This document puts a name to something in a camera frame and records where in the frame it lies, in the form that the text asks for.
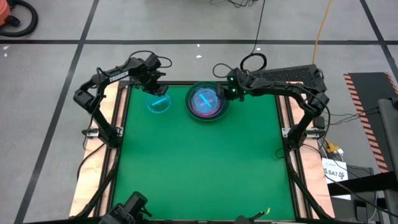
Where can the black hazard-striped ramp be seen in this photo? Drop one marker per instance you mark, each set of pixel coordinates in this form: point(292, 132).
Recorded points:
point(367, 90)

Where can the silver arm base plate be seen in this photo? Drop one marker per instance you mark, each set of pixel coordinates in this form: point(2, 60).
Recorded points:
point(90, 133)
point(286, 132)

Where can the black computer tower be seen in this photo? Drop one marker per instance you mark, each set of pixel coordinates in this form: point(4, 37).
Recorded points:
point(295, 74)

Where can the black shelf beam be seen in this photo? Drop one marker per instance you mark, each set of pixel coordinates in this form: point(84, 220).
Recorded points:
point(357, 185)

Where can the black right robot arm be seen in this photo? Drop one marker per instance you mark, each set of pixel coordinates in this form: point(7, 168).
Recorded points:
point(280, 87)

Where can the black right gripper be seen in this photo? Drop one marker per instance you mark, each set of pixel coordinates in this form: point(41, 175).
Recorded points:
point(236, 91)

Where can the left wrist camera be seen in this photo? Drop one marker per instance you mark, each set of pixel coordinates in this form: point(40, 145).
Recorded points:
point(153, 61)

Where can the green table mat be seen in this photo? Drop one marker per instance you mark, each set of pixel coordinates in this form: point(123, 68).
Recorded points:
point(202, 171)

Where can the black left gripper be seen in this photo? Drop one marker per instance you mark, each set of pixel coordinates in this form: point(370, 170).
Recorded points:
point(150, 81)

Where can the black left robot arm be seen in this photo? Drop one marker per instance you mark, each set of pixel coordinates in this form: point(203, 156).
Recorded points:
point(118, 76)

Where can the white paper sign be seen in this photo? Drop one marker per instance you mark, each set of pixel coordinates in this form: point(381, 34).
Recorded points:
point(332, 172)

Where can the green plastic bowl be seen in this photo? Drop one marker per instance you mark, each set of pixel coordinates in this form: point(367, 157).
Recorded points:
point(188, 107)

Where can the black power adapter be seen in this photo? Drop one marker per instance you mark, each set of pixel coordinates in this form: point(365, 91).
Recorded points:
point(318, 121)

